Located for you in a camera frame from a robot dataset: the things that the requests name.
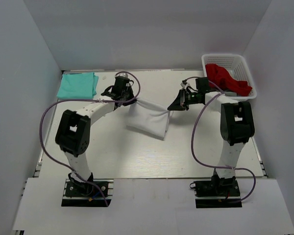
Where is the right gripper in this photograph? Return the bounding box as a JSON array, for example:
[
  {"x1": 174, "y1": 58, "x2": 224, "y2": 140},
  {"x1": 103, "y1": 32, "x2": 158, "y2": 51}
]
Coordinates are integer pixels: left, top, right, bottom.
[{"x1": 168, "y1": 88, "x2": 201, "y2": 111}]

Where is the white t-shirt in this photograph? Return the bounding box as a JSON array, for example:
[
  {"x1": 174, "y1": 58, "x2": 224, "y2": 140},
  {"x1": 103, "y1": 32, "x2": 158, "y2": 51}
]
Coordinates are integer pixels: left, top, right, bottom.
[{"x1": 126, "y1": 98, "x2": 171, "y2": 140}]

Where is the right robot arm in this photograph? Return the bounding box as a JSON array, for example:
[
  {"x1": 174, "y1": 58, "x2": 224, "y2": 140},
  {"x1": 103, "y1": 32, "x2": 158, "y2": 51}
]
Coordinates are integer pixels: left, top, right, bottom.
[{"x1": 167, "y1": 76, "x2": 255, "y2": 195}]

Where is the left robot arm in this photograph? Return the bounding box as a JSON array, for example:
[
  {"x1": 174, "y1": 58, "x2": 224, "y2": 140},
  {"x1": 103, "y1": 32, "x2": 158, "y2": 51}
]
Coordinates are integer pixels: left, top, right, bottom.
[{"x1": 55, "y1": 76, "x2": 136, "y2": 195}]

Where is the folded teal t-shirt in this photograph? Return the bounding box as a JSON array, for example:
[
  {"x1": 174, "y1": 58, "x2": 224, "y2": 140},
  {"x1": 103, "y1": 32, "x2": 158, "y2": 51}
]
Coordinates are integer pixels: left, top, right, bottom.
[{"x1": 57, "y1": 72, "x2": 98, "y2": 99}]

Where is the red t-shirt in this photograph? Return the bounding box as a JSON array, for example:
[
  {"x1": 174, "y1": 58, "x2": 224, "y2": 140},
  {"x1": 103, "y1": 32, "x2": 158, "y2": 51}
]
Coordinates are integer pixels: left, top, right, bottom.
[{"x1": 205, "y1": 64, "x2": 252, "y2": 96}]

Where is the grey t-shirt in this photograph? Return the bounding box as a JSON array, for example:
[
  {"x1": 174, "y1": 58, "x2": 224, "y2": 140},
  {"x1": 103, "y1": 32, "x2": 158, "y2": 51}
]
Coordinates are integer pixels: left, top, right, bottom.
[{"x1": 224, "y1": 90, "x2": 237, "y2": 97}]

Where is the white plastic basket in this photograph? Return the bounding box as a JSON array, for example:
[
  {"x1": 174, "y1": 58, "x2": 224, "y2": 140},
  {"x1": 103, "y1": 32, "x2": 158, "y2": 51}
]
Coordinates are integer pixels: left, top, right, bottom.
[{"x1": 201, "y1": 53, "x2": 257, "y2": 101}]

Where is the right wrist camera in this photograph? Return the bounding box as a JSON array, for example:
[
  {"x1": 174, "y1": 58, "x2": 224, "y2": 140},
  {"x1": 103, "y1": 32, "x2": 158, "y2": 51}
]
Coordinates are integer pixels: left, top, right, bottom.
[{"x1": 181, "y1": 79, "x2": 191, "y2": 90}]

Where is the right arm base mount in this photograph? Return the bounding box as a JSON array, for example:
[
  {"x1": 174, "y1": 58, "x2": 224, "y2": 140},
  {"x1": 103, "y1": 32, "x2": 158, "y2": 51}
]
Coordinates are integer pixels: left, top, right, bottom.
[{"x1": 190, "y1": 176, "x2": 242, "y2": 209}]

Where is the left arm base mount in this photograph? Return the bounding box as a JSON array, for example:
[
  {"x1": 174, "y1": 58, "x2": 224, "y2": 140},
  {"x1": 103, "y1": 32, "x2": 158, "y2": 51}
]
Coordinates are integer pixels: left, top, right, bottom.
[{"x1": 61, "y1": 179, "x2": 114, "y2": 208}]

